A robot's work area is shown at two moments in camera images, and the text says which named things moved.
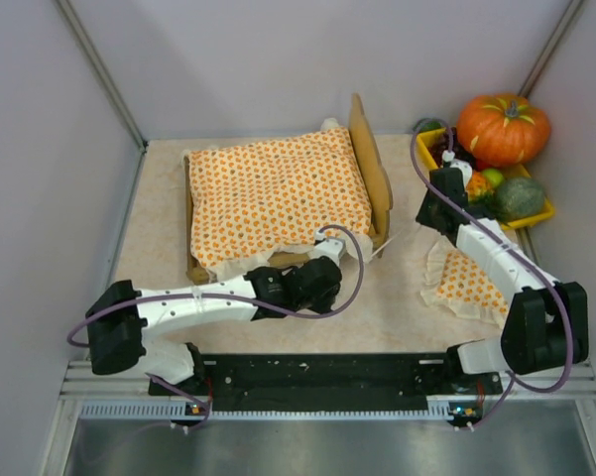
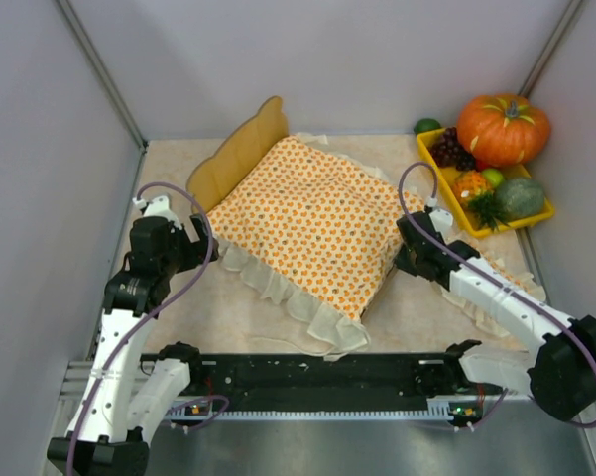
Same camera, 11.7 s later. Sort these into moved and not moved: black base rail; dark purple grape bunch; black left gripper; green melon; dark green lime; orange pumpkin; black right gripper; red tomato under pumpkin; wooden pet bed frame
Moved: black right gripper; black left gripper; wooden pet bed frame
Not moved: orange pumpkin; green melon; dark green lime; red tomato under pumpkin; dark purple grape bunch; black base rail
